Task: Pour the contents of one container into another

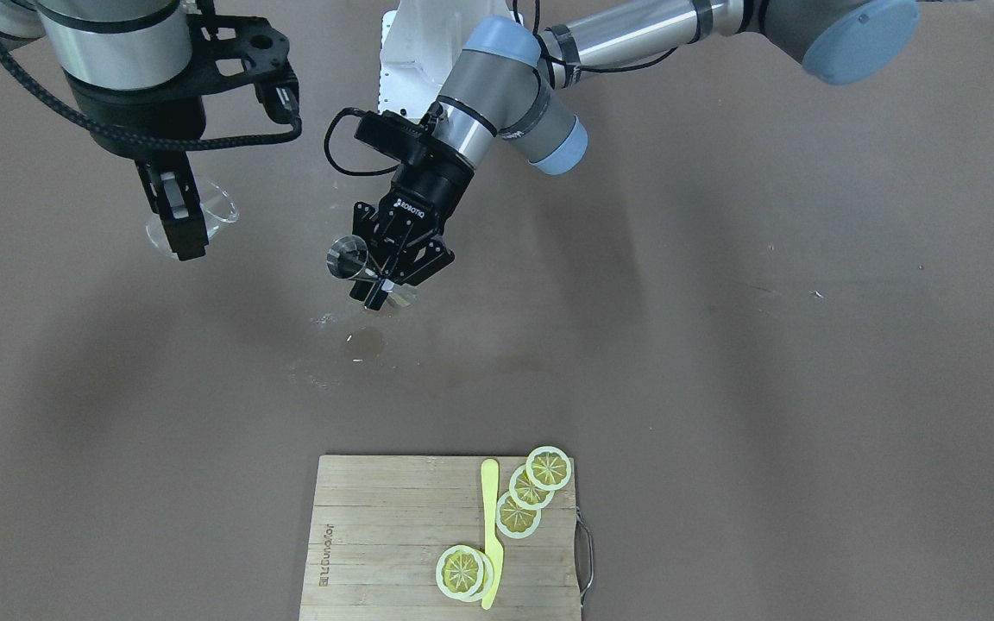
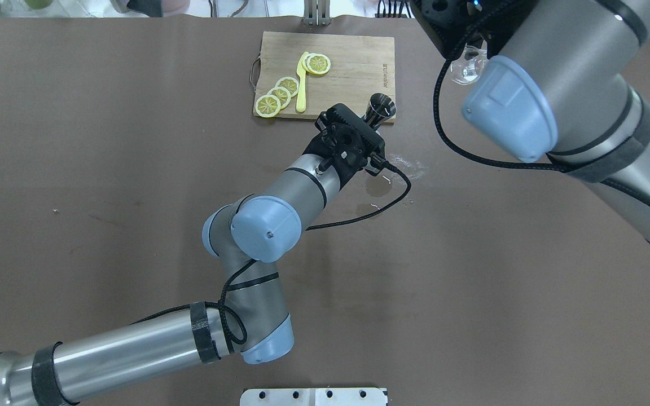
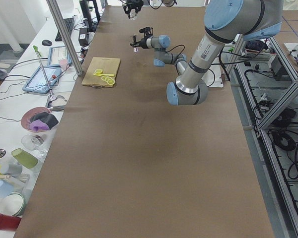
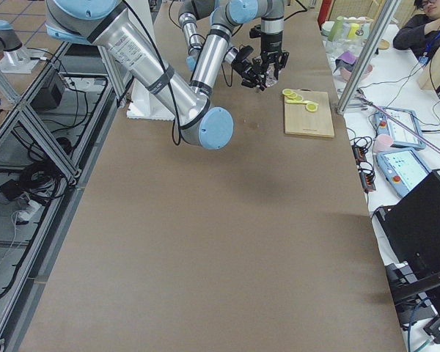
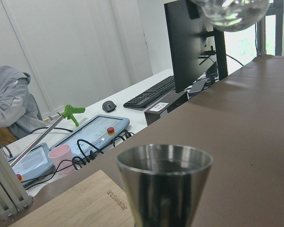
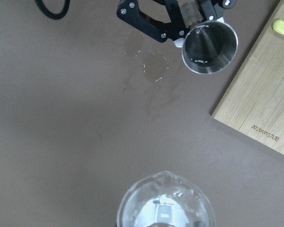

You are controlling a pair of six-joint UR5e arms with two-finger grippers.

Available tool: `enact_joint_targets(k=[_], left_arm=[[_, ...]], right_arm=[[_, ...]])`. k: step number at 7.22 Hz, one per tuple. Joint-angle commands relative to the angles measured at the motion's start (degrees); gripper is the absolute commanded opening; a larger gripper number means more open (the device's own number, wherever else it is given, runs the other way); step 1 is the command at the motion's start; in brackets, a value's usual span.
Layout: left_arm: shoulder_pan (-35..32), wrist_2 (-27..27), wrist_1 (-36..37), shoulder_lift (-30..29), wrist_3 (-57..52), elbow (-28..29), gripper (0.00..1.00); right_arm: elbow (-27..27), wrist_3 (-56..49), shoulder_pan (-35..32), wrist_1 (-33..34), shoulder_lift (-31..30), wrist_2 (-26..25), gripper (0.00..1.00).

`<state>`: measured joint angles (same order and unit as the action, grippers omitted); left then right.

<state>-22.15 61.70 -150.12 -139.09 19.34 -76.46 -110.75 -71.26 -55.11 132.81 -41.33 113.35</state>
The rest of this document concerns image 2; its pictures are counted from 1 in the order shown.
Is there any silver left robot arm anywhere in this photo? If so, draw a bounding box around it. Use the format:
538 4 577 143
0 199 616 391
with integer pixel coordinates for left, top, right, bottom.
0 97 314 353

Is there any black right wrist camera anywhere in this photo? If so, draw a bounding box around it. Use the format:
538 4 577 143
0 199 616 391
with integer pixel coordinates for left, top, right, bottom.
410 1 537 61

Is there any yellow plastic knife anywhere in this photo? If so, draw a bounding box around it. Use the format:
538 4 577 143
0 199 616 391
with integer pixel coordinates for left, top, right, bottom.
296 51 309 113

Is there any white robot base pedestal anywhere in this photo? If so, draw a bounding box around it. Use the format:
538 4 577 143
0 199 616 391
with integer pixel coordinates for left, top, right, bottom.
239 387 389 405

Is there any steel double jigger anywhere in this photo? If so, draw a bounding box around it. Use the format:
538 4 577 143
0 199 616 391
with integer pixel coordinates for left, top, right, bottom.
363 93 397 130

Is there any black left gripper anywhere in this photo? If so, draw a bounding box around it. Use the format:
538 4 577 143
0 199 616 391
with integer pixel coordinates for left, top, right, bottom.
304 103 386 188

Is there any bamboo cutting board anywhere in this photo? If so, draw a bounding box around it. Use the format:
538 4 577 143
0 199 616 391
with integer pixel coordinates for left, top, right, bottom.
254 31 396 120

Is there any clear glass measuring cup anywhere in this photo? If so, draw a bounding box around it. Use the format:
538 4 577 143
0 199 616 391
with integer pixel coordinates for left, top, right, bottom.
450 45 488 86

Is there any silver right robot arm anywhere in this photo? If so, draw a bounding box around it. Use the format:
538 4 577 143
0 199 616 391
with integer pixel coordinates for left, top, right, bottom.
462 1 650 243

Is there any lemon slice under pair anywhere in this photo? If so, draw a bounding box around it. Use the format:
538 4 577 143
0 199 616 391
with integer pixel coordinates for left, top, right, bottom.
300 53 310 73

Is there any lemon slice front pair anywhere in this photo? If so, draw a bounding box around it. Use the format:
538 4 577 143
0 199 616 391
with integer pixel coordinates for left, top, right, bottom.
308 53 332 76

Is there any aluminium frame post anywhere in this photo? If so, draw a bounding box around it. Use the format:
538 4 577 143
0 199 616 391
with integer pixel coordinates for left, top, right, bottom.
302 0 332 27

